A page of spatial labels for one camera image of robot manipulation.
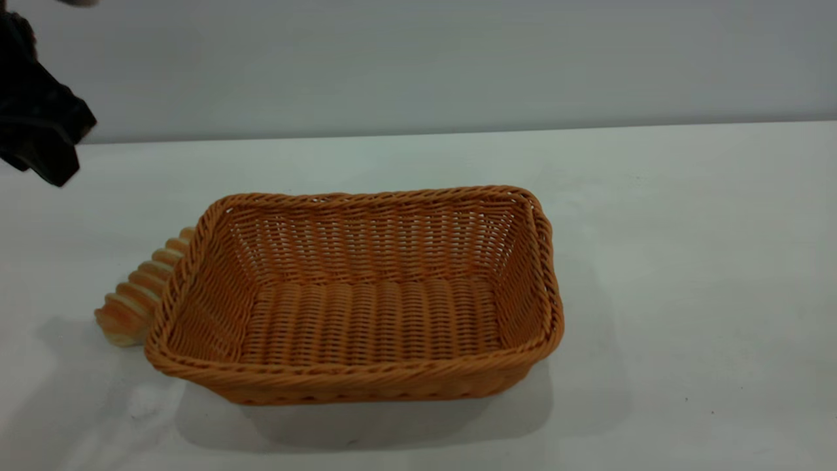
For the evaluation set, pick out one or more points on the orange woven wicker basket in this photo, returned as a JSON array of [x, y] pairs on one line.
[[366, 314]]

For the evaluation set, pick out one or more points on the long ridged bread loaf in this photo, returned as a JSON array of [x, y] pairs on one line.
[[127, 311]]

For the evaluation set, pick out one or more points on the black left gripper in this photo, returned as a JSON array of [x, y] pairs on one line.
[[19, 72]]

